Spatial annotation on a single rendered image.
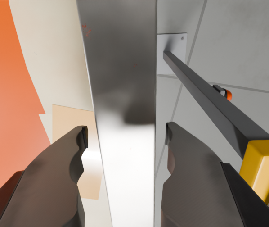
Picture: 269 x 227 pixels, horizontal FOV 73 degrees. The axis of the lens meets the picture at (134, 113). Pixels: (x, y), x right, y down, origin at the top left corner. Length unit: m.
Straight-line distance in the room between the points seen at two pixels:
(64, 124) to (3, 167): 0.08
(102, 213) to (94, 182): 0.05
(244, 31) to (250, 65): 0.20
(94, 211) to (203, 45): 1.05
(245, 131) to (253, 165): 0.12
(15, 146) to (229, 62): 1.17
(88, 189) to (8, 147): 0.09
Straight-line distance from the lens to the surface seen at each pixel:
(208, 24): 1.16
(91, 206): 0.23
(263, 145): 0.23
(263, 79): 1.39
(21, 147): 0.20
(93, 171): 0.19
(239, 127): 0.35
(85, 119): 0.16
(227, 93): 0.51
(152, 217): 0.18
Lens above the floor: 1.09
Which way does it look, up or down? 63 degrees down
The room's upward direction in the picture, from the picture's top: 179 degrees clockwise
